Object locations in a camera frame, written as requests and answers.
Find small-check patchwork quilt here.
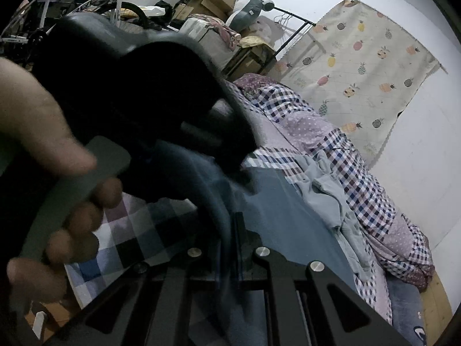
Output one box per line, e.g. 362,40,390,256
226,74,434,323

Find wooden bed frame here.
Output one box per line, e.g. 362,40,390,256
420,272,452,345

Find stacked cardboard boxes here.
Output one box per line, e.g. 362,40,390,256
173,0,277,80

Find black metal clothes rack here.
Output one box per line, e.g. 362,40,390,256
222,5,318,80

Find light grey green garment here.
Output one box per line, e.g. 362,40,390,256
294,151,373,281

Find pineapple print wall cloth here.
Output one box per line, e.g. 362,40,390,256
270,0,440,164

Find grey white plush toy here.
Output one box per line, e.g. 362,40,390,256
226,0,275,33

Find person's left hand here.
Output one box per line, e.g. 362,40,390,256
1,59,122,315

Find dark blue cartoon blanket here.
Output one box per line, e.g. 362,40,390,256
386,275,427,346

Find large-check plaid bed sheet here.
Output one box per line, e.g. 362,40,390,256
66,193,196,308

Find teal blue garment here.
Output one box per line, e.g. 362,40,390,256
156,143,355,345

